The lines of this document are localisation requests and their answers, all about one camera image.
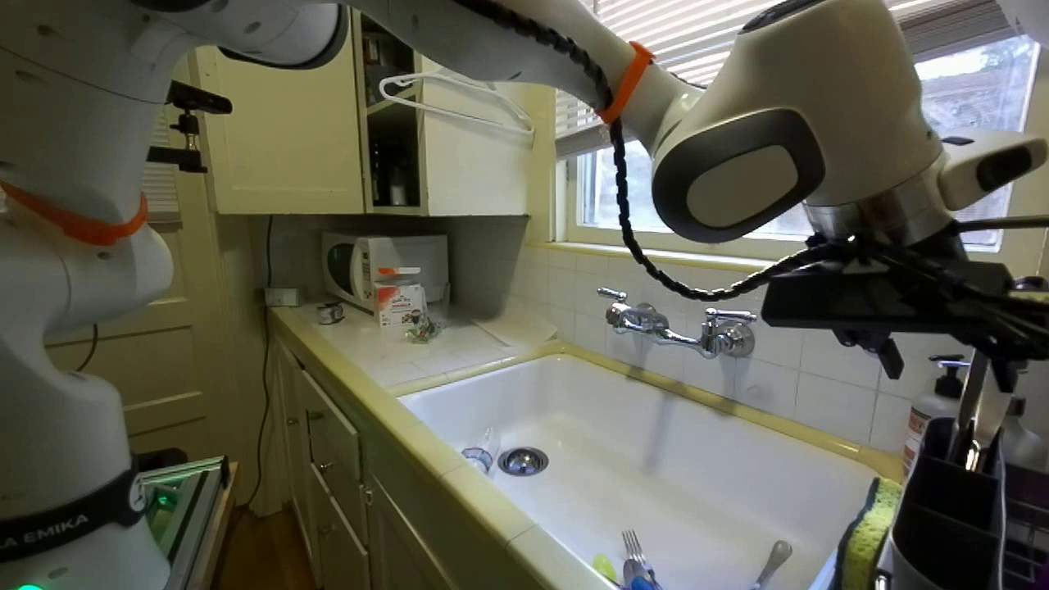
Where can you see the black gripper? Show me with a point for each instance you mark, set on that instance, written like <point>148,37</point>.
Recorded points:
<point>907,295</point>

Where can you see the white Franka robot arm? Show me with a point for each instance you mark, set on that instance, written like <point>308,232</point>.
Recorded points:
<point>55,382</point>

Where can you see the white ceramic sink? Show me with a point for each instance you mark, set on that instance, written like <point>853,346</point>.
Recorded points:
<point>701,481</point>

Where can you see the metal sink drain strainer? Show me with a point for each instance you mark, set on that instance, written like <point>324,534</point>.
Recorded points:
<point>523,459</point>

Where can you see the blue translucent sink stopper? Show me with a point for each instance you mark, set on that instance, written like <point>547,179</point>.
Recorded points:
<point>468,453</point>

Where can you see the soap dispenser bottle, orange label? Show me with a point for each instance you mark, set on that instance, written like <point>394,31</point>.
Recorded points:
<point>924,420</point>

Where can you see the black utensil caddy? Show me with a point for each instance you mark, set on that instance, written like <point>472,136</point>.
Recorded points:
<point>944,527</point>

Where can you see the yellow green sponge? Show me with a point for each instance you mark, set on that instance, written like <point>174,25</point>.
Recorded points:
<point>872,543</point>

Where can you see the white window blind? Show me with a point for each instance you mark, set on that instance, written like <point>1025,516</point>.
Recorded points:
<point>701,28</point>

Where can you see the metal fork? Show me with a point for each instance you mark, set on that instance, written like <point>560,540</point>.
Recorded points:
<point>632,543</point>

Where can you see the yellow plastic spoon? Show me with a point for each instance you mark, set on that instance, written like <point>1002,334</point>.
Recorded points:
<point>603,568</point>

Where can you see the white plastic clothes hanger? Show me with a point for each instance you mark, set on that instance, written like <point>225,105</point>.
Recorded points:
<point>480,114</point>

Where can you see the small metal keys bunch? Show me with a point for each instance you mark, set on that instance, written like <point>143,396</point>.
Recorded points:
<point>422,327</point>

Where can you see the white electric kettle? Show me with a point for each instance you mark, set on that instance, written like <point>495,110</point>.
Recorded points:
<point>348,268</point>

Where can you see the small dark metal object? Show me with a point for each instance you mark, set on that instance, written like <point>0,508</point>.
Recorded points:
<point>332,311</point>

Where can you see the cream lower kitchen cabinets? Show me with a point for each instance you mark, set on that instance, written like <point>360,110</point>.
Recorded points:
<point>329,459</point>

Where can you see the cream panelled door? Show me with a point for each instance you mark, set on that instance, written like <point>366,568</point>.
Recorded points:
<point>208,361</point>

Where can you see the control box with green light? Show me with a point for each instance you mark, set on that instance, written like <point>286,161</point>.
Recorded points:
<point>174,508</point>

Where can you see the chrome wall faucet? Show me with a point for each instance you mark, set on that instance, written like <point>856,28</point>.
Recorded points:
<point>726,329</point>

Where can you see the window with cream frame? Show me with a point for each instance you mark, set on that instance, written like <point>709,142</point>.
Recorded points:
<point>595,185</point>

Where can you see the white wall plug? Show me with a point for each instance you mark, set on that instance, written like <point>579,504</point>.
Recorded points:
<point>284,295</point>

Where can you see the cream upper wall cabinet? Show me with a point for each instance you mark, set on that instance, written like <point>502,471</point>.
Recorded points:
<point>284,151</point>

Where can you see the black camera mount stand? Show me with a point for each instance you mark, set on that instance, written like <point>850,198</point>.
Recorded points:
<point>190,99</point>

